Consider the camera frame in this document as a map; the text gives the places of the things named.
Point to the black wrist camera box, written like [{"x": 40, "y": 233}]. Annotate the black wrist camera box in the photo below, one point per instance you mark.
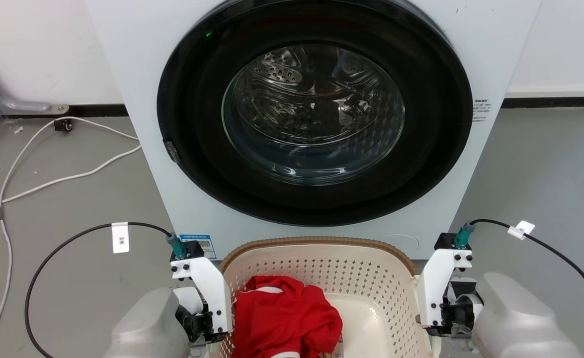
[
  {"x": 443, "y": 241},
  {"x": 195, "y": 248}
]

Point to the steel washer drum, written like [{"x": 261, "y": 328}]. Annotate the steel washer drum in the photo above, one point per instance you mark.
[{"x": 311, "y": 114}]

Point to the small text sticker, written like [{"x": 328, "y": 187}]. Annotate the small text sticker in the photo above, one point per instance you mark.
[{"x": 481, "y": 111}]

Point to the blue energy label sticker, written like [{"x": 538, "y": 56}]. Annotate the blue energy label sticker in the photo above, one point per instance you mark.
[{"x": 206, "y": 246}]

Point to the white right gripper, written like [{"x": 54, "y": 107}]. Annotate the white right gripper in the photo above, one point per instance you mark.
[{"x": 433, "y": 288}]

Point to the black baseboard strip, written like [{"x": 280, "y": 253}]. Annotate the black baseboard strip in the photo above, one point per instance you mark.
[{"x": 555, "y": 102}]

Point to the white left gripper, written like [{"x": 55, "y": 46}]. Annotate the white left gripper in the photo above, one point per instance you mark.
[{"x": 212, "y": 293}]

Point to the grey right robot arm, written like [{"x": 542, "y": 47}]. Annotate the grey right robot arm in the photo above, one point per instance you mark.
[{"x": 515, "y": 318}]

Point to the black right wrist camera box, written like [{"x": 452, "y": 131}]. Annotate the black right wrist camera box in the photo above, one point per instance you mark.
[{"x": 443, "y": 241}]

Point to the round black washer door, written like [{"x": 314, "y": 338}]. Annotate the round black washer door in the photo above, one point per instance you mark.
[{"x": 197, "y": 99}]

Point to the grey wall pipe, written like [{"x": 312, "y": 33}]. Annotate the grey wall pipe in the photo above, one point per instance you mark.
[{"x": 3, "y": 102}]

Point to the red garment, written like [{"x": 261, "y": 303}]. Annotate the red garment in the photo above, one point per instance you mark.
[{"x": 282, "y": 318}]

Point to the beige perforated laundry basket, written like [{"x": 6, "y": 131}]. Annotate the beige perforated laundry basket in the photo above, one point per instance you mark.
[{"x": 361, "y": 278}]

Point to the round white filter cover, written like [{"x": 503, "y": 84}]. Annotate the round white filter cover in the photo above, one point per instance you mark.
[{"x": 401, "y": 242}]

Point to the black door latch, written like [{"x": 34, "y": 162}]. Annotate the black door latch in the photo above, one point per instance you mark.
[{"x": 172, "y": 151}]

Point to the small black floor block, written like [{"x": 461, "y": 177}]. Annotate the small black floor block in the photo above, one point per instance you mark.
[{"x": 63, "y": 125}]

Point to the white front-load washing machine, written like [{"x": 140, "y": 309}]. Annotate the white front-load washing machine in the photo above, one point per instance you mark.
[{"x": 137, "y": 59}]

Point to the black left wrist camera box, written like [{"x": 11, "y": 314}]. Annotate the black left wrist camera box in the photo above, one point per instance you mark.
[{"x": 195, "y": 248}]

